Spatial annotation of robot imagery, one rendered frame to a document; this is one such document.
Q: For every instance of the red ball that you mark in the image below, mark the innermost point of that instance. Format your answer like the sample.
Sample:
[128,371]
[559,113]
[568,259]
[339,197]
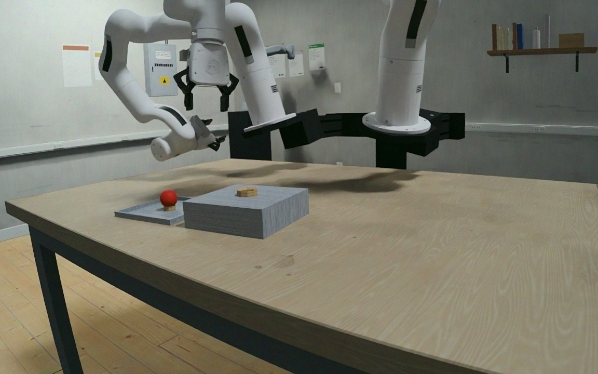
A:
[168,198]

